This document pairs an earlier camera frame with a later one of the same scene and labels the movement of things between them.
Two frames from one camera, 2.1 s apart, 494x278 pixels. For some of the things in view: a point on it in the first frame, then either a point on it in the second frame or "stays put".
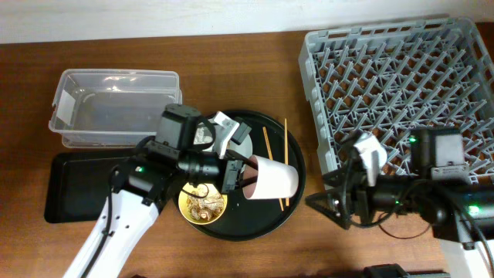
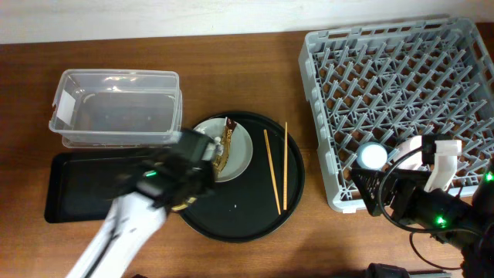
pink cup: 265,179 → 410,144
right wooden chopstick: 285,149 stays put
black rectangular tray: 78,186 stays put
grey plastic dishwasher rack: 387,80 stays put
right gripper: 361,187 → 407,184
